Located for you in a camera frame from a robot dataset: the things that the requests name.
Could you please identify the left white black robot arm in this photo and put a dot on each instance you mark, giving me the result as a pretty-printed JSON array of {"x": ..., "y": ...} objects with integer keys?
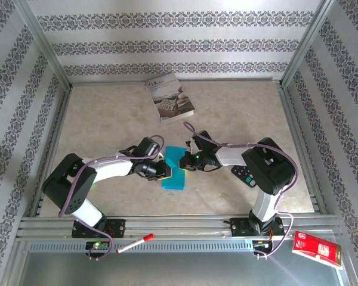
[{"x": 113, "y": 171}]

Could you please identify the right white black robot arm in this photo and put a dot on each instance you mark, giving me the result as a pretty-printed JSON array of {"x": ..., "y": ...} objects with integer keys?
[{"x": 268, "y": 167}]

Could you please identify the grey sheet metal tray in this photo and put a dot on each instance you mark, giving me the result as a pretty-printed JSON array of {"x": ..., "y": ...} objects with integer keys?
[{"x": 179, "y": 271}]

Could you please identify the black calculator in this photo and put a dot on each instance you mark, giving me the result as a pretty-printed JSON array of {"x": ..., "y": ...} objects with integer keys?
[{"x": 244, "y": 175}]

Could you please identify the paperback book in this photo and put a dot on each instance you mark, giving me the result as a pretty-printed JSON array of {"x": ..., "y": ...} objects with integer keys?
[{"x": 170, "y": 98}]

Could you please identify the white marker with red cap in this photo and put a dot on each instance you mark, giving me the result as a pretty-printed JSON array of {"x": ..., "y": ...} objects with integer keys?
[{"x": 134, "y": 243}]

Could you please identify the small LED circuit board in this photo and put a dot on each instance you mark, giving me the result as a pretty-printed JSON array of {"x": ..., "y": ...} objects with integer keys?
[{"x": 97, "y": 245}]

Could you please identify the red paper packet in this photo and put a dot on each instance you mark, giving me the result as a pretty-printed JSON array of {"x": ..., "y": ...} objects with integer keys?
[{"x": 316, "y": 248}]

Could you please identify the wide aluminium base rail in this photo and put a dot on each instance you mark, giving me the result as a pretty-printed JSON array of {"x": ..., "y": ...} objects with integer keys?
[{"x": 179, "y": 228}]

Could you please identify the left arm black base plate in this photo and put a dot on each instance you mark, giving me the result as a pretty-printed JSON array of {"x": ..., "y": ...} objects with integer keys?
[{"x": 116, "y": 228}]

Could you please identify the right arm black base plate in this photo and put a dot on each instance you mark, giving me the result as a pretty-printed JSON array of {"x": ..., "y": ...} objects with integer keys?
[{"x": 240, "y": 228}]

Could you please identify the thin aluminium rail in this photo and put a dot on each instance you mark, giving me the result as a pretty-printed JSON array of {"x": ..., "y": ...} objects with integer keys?
[{"x": 226, "y": 80}]

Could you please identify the aluminium side rail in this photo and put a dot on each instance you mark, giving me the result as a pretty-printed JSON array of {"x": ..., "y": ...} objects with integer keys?
[
  {"x": 52, "y": 149},
  {"x": 301, "y": 149}
]

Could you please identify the aluminium frame post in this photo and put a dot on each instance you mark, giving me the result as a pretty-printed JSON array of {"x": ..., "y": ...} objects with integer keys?
[
  {"x": 41, "y": 38},
  {"x": 307, "y": 38}
]

